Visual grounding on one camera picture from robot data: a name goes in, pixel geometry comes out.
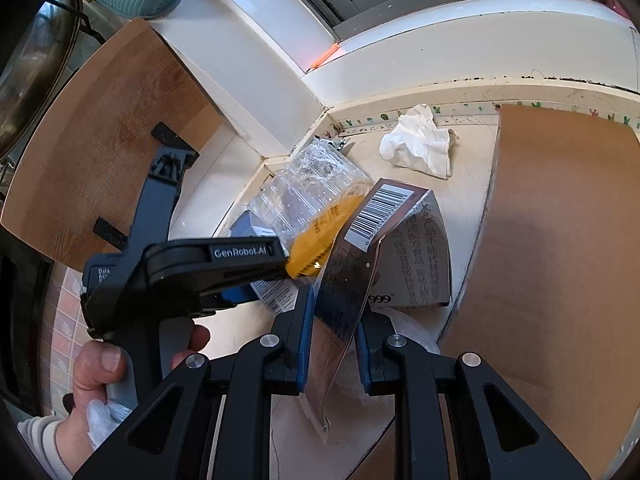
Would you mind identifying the yellow snack wrapper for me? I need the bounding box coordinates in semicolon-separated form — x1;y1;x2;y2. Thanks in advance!
287;180;371;279

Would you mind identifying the translucent white plastic wrap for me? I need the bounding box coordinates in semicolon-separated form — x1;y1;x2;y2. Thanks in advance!
327;309;441;401

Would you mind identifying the black cutting board rack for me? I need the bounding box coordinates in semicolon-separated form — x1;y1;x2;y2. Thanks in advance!
92;121;198;247

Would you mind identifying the person's left hand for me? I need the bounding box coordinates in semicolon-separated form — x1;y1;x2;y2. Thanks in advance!
62;325;211;413

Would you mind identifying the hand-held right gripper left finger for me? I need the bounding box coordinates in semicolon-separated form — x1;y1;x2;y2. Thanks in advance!
72;285;317;480

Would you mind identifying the brown cardboard sheet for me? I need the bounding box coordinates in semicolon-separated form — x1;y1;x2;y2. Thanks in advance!
370;104;640;480

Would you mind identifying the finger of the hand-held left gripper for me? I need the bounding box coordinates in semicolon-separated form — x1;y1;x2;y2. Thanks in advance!
200;280;266;313
150;259;293;286

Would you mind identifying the steel wok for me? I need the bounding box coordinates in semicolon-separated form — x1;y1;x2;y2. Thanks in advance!
0;0;86;153

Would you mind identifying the wooden cutting board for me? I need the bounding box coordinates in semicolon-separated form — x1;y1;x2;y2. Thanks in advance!
0;17;226;271

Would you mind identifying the white tissue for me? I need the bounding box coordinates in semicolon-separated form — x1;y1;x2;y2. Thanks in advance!
378;104;458;179

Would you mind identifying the clear plastic packaging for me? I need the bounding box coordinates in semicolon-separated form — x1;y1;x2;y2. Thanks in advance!
248;141;373;242

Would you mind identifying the white carton silver interior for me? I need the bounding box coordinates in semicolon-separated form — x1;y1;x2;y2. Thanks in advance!
302;178;453;443

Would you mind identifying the blue white small box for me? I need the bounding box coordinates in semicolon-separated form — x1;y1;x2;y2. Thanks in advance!
230;210;301;312

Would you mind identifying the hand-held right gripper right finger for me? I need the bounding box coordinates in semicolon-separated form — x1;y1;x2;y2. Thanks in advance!
354;310;593;480

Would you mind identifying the crinkled clear plastic bag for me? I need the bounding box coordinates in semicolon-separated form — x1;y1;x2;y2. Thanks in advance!
85;399;133;451

